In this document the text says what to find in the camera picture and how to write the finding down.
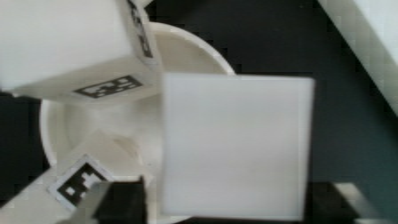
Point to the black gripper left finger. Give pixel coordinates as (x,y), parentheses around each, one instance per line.
(114,204)

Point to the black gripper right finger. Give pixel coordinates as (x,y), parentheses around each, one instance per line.
(336,204)

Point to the white round stool seat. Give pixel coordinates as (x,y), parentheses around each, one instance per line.
(130,121)

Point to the white stool leg with peg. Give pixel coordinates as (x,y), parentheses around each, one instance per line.
(237,129)

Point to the white stool leg block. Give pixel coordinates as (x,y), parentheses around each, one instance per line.
(98,162)
(77,50)

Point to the white right fence rail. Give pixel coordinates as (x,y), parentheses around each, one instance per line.
(365,19)

